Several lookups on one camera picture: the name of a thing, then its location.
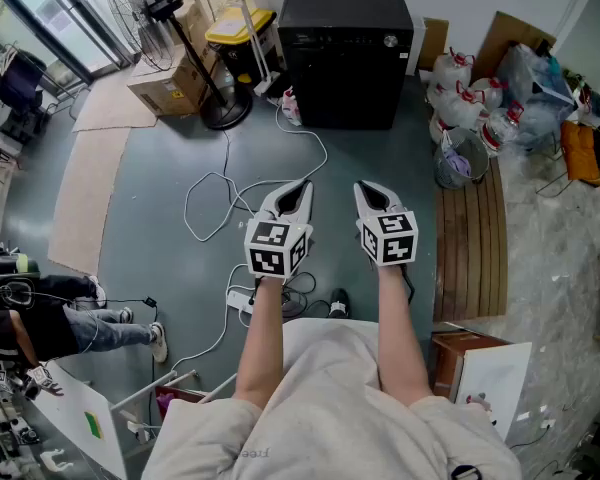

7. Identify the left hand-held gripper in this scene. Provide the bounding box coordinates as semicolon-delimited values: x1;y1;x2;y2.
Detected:
243;179;315;280

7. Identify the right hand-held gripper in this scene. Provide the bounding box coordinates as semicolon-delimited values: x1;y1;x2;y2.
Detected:
353;180;419;268

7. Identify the person's right forearm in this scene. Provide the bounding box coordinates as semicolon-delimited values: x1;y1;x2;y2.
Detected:
377;262;434;407

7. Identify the person's left forearm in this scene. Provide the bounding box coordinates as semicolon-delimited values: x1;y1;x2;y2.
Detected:
233;275;287;409

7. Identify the black washing machine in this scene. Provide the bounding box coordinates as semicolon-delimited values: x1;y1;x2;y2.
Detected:
278;0;415;130

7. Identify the purple cloth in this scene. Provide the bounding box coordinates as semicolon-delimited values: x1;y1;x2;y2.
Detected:
443;147;474;178

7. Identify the pink and white packet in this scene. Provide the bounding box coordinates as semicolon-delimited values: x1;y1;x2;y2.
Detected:
281;86;301;125

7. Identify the wooden slatted board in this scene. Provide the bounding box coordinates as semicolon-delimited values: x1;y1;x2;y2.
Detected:
433;157;510;323

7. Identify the person's right black shoe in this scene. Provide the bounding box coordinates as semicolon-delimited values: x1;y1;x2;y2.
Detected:
328;287;351;319

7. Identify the white power strip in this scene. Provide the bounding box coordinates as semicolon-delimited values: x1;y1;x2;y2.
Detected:
226;289;255;315

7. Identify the metal mesh waste basket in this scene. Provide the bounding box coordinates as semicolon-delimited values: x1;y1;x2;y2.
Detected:
433;126;490;190

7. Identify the white pole tool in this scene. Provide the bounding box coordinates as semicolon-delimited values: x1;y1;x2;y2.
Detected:
237;0;281;97

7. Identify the white panel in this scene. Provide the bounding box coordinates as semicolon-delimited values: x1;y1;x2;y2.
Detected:
412;16;426;77

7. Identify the large brown cardboard box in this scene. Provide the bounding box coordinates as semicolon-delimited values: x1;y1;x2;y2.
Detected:
127;42;219;118

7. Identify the brown wooden box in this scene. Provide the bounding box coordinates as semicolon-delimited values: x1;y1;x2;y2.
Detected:
431;330;511;402

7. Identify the small brown cardboard sheet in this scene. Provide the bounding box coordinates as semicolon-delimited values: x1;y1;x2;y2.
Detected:
422;17;450;72

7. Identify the pile of clear plastic bags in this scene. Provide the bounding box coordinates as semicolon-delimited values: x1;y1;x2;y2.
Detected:
494;42;579;152

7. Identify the flat beige cardboard sheet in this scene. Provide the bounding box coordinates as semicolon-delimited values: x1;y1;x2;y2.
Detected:
47;127;131;277
72;67;159;133

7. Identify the orange bag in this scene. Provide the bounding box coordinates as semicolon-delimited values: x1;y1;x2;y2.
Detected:
559;120;600;187

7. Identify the big brown cardboard panel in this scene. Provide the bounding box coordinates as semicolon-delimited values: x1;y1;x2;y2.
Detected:
472;11;557;84

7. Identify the white board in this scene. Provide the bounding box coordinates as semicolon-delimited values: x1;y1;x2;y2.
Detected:
452;341;534;442

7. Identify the person's beige shirt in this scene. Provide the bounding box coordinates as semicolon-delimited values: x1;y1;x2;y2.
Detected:
142;317;524;480

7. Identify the white table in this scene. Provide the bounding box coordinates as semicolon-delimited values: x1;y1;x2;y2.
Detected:
29;360;129;480

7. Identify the dark blue chair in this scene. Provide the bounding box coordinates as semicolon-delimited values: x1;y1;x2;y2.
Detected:
0;50;49;114

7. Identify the long white cable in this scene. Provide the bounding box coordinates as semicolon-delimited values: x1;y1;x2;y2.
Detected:
183;102;329;243

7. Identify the black fan cable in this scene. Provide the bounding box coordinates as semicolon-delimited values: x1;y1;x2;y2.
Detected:
222;127;256;214

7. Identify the black cable bundle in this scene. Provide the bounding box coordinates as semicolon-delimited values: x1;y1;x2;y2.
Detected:
279;271;331;319

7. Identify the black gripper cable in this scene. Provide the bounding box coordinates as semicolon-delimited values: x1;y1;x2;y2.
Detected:
399;262;416;304

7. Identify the clear water jug red handle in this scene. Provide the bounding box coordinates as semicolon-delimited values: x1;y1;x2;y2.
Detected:
479;101;525;157
432;47;476;92
472;76;509;113
428;112;454;144
437;81;486;128

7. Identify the black pedestal fan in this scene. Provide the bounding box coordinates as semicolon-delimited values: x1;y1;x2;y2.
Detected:
103;0;254;130

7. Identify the white power strip cable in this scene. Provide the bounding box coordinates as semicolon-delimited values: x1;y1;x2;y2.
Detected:
169;262;251;374

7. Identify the thin metal wire stand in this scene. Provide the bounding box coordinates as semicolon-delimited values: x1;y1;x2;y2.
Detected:
534;122;600;197

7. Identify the white metal frame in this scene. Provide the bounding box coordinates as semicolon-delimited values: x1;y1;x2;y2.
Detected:
109;367;239;422

